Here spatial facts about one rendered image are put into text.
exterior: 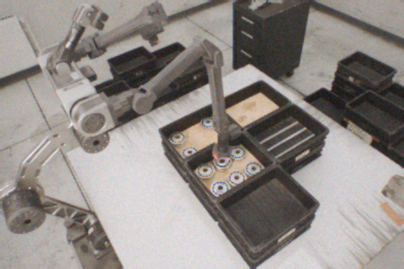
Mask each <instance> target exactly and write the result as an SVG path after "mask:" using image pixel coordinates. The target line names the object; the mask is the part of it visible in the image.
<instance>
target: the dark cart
mask: <svg viewBox="0 0 404 269"><path fill-rule="evenodd" d="M251 1H252V0H237V1H235V2H233V56H232V69H233V70H238V69H240V68H243V67H244V66H246V65H249V64H251V65H253V66H254V67H255V68H256V69H257V70H260V71H261V72H263V73H264V74H265V75H267V76H268V77H269V78H271V79H277V78H279V77H281V76H282V75H285V74H286V73H287V76H288V77H291V76H292V75H293V73H294V69H295V68H298V67H299V64H300V61H301V53H302V50H303V42H304V40H305V32H306V29H307V25H308V16H309V8H310V6H311V0H286V1H283V3H282V4H280V3H271V4H268V5H267V6H266V7H260V8H257V9H254V10H251V9H248V8H247V7H248V6H250V5H251Z"/></svg>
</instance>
